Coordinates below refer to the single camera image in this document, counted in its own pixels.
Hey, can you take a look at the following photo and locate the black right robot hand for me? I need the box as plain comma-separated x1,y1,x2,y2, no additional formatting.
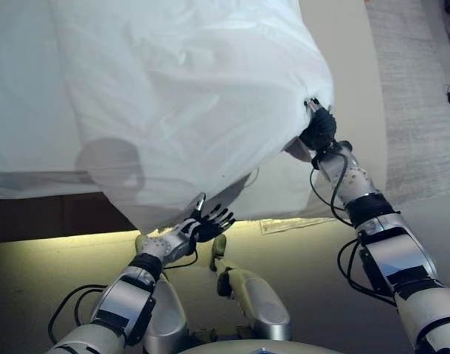
298,97,339,150

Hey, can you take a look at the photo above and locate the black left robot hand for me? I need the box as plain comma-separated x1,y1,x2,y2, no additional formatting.
175,191,236,249

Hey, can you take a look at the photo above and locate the white duvet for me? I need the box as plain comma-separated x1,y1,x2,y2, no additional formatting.
49,0,336,234

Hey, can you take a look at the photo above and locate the beige bedspread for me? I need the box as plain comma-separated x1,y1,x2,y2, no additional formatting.
283,0,392,218

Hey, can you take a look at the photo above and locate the white fringed throw blanket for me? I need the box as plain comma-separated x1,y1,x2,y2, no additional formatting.
210,147,314,224

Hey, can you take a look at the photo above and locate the grey textured floor rug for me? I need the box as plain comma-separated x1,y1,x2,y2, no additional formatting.
260,0,450,235

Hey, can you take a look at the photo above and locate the silver robot torso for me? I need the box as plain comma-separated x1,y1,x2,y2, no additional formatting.
190,339,296,354

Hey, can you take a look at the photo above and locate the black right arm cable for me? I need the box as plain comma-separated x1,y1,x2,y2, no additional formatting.
308,149,398,306

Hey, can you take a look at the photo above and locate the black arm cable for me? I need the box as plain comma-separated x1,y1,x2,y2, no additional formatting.
308,149,398,306
47,245,199,344

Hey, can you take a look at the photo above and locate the brown upholstered bed frame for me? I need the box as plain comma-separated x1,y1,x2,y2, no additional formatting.
0,184,143,244

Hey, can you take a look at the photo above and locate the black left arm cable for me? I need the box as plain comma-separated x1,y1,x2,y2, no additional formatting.
47,245,199,344

